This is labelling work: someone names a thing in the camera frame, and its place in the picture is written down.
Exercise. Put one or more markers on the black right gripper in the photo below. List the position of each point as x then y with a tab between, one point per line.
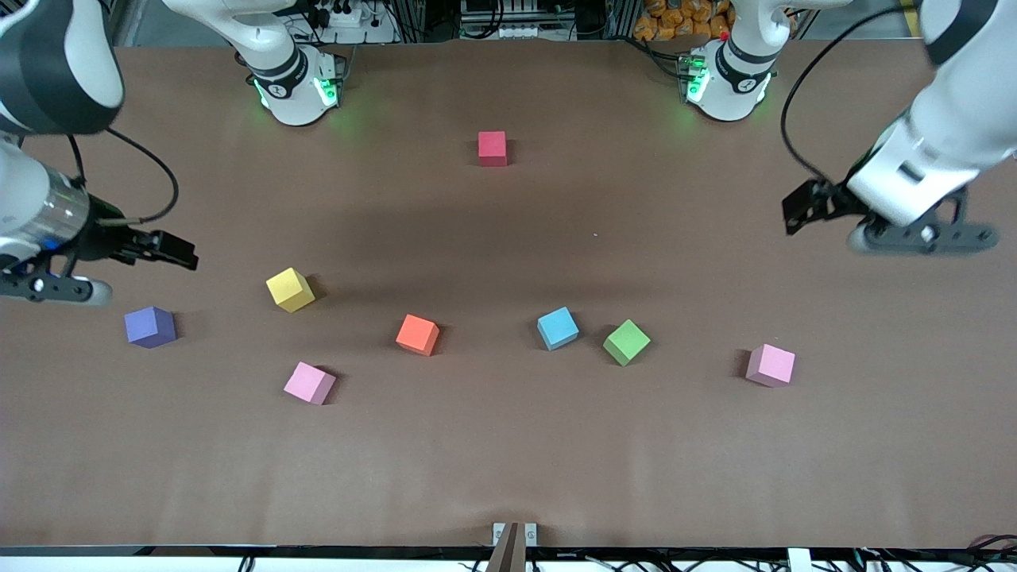
106	236

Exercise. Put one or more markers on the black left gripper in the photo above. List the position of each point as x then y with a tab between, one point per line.
831	199

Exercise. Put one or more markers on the pink foam cube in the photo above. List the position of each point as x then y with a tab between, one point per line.
771	364
308	382

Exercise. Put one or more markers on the green foam cube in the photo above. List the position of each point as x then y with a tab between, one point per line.
626	342

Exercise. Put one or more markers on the orange foam cube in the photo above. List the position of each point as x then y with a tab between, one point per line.
416	334

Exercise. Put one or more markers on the blue foam cube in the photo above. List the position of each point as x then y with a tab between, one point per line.
557	327

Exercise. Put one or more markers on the red foam cube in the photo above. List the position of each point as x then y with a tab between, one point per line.
493	147

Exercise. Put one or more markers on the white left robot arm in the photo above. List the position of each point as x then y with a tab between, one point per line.
953	119

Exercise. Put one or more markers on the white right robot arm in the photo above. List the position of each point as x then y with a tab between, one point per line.
56	56

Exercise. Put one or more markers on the purple foam cube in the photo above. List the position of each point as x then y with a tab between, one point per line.
148	326

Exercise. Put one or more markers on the yellow foam cube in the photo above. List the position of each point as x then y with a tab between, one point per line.
288	287

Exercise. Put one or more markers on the pile of orange bags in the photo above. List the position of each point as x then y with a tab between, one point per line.
683	20

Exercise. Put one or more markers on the white power strip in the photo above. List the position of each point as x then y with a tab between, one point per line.
349	20

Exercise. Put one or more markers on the white electronics unit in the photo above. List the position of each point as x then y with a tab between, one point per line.
516	20

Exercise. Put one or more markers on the white tag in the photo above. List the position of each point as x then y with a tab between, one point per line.
798	560

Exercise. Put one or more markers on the large table cover sheet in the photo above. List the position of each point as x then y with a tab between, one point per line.
508	445

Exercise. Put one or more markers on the silver clamp plate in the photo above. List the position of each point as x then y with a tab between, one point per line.
499	534
531	534

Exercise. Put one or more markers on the brown strip at table edge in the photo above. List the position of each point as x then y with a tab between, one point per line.
508	552

